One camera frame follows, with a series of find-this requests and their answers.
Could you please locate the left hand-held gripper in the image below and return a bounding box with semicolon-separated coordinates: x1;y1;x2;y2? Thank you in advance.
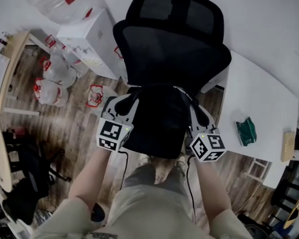
97;95;140;152

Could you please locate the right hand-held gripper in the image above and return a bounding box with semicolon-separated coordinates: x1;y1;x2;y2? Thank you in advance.
188;104;227;162

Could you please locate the black mesh office chair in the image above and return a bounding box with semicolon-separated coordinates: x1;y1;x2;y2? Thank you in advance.
113;0;232;94

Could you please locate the person's right forearm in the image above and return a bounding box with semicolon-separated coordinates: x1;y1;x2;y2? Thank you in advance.
195;155;232;219

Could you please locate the person's left forearm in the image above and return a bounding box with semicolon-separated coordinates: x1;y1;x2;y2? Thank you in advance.
69;148;113;209

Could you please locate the black office chair with wheels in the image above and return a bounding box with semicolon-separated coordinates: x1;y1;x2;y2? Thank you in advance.
2;127;73;225

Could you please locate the person's right shoe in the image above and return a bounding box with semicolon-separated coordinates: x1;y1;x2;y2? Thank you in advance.
176;153;187;169

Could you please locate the person's shoe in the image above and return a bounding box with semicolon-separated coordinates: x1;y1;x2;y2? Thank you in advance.
139;155;152;169
176;153;187;169

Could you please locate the green crumpled bag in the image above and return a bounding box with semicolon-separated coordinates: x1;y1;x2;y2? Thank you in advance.
234;117;257;146

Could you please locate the person's left shoe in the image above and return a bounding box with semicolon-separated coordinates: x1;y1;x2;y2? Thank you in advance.
139;155;152;169

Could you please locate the white table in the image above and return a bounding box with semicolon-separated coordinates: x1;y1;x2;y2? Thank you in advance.
200;50;299;189

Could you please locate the group of red-capped water jugs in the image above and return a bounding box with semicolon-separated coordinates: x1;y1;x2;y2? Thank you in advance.
33;35;129;112

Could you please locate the white water dispenser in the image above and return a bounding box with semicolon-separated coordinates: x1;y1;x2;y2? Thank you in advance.
56;7;119;81

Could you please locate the light wooden block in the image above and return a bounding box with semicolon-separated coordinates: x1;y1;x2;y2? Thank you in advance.
281;130;296;163

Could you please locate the person's beige shirt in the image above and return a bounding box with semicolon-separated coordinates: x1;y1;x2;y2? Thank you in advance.
32;183;255;239

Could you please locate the rectangular wooden table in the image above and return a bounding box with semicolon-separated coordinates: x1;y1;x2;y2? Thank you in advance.
0;30;40;117

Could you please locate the large clear dispenser bottle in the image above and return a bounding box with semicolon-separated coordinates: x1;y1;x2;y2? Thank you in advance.
27;0;103;24

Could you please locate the round wooden table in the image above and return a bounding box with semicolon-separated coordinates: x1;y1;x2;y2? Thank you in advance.
0;117;13;193

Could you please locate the yellow board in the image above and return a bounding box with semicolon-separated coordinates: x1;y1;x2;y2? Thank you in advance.
283;183;299;230

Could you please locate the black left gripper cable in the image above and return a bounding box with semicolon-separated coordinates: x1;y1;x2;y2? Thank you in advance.
118;150;129;191

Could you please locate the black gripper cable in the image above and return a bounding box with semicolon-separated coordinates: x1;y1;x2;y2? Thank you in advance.
118;150;129;191
186;155;197;224

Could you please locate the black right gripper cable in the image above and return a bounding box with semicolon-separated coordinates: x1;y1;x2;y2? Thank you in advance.
186;155;197;224

